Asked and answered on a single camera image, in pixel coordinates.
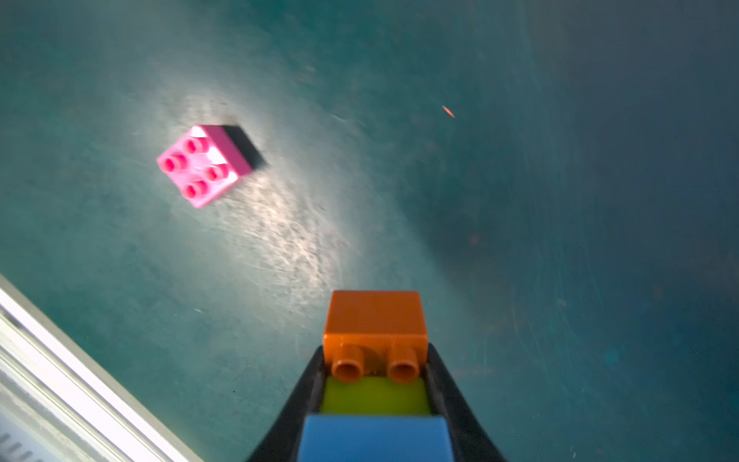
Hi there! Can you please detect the front aluminium rail frame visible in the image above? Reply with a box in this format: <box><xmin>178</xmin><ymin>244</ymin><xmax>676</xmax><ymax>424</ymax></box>
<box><xmin>1</xmin><ymin>279</ymin><xmax>199</xmax><ymax>461</ymax></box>

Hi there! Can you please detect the lime green lego brick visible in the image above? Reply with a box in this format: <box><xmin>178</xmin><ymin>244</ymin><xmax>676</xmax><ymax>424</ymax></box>
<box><xmin>319</xmin><ymin>377</ymin><xmax>433</xmax><ymax>417</ymax></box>

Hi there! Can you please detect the orange lego brick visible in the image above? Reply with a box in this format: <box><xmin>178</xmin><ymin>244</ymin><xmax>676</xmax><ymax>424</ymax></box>
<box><xmin>323</xmin><ymin>290</ymin><xmax>429</xmax><ymax>384</ymax></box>

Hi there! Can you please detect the dark blue lego brick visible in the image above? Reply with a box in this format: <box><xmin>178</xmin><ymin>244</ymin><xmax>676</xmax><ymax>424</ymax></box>
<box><xmin>298</xmin><ymin>414</ymin><xmax>454</xmax><ymax>462</ymax></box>

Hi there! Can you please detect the large magenta lego brick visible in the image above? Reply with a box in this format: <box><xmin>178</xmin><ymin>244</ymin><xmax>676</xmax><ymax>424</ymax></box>
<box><xmin>156</xmin><ymin>125</ymin><xmax>254</xmax><ymax>208</ymax></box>

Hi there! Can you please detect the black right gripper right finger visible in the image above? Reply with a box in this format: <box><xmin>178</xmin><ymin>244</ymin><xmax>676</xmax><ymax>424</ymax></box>
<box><xmin>425</xmin><ymin>344</ymin><xmax>507</xmax><ymax>462</ymax></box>

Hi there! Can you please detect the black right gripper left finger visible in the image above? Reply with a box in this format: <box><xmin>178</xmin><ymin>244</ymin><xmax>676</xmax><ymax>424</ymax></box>
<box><xmin>246</xmin><ymin>346</ymin><xmax>326</xmax><ymax>462</ymax></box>

